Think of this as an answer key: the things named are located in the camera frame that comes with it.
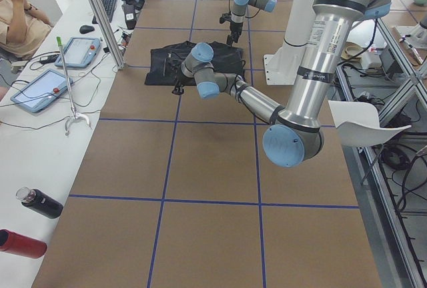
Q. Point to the far blue teach pendant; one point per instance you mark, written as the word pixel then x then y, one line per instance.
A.
pixel 79 52

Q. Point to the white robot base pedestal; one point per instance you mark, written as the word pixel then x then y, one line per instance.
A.
pixel 281 67

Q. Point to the black keyboard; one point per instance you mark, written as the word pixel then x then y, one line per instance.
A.
pixel 109 6

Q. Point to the black water bottle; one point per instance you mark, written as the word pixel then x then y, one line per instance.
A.
pixel 39 202

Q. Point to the white plastic chair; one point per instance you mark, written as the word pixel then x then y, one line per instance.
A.
pixel 358 124

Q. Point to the red water bottle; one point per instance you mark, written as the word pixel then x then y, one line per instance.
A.
pixel 17 244

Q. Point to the black printed t-shirt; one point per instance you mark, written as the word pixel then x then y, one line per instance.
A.
pixel 226 59

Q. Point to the aluminium frame post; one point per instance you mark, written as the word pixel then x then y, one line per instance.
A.
pixel 107 32

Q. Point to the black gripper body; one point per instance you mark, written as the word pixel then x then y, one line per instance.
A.
pixel 236 28
pixel 179 84

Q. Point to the near blue teach pendant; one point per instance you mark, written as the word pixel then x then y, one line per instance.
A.
pixel 41 92

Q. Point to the aluminium frame rail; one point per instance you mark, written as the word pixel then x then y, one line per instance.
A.
pixel 391 180

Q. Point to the brown paper table cover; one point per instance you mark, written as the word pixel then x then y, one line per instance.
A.
pixel 213 184

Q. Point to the blue teach pendant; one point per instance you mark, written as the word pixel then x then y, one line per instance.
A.
pixel 41 92
pixel 79 52

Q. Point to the black computer mouse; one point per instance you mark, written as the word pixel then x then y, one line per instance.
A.
pixel 84 29

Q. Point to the person in beige shirt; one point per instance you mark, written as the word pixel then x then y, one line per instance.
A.
pixel 23 28

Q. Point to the blue tape grid lines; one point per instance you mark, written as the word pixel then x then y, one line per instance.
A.
pixel 258 181

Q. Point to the green handled grabber tool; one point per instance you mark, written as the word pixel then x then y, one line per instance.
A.
pixel 75 116

